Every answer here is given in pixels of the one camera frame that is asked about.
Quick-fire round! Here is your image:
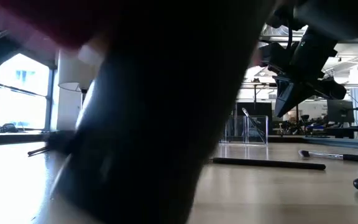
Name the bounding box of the black office chair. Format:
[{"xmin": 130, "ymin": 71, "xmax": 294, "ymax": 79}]
[{"xmin": 299, "ymin": 114, "xmax": 311, "ymax": 135}]

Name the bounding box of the large black display panel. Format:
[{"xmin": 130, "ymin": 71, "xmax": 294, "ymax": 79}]
[{"xmin": 235, "ymin": 101, "xmax": 273, "ymax": 136}]

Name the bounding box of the clear acrylic brush holder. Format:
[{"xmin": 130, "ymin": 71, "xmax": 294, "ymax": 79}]
[{"xmin": 220, "ymin": 114, "xmax": 270, "ymax": 146}]

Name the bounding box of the black computer monitor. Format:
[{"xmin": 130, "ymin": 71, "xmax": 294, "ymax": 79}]
[{"xmin": 326, "ymin": 99, "xmax": 356, "ymax": 124}]

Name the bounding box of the white shade wooden base lamp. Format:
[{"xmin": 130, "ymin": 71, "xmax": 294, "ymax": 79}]
[{"xmin": 57, "ymin": 49, "xmax": 98, "ymax": 111}]

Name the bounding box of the dark office desk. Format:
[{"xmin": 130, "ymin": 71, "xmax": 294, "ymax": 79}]
[{"xmin": 324, "ymin": 125, "xmax": 358, "ymax": 140}]

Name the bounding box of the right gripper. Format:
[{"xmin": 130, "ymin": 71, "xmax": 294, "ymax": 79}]
[{"xmin": 259, "ymin": 40, "xmax": 348, "ymax": 118}]

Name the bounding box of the thin black makeup brush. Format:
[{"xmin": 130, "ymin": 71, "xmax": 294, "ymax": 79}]
[
  {"xmin": 27, "ymin": 146, "xmax": 50, "ymax": 157},
  {"xmin": 241, "ymin": 107, "xmax": 267, "ymax": 144},
  {"xmin": 210, "ymin": 156, "xmax": 327, "ymax": 171}
]

